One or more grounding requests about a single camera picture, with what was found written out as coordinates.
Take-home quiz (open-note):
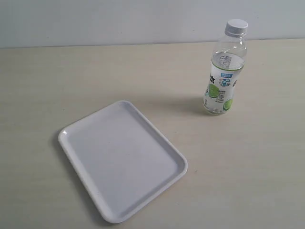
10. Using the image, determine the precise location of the clear plastic drink bottle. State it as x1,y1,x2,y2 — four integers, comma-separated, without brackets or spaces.
203,30,248,116

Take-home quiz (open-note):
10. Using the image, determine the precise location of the white bottle cap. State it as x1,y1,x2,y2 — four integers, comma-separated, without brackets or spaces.
224,19,248,37

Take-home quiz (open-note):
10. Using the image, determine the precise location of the white plastic tray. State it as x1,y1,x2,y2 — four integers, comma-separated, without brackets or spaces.
58,101,188,224

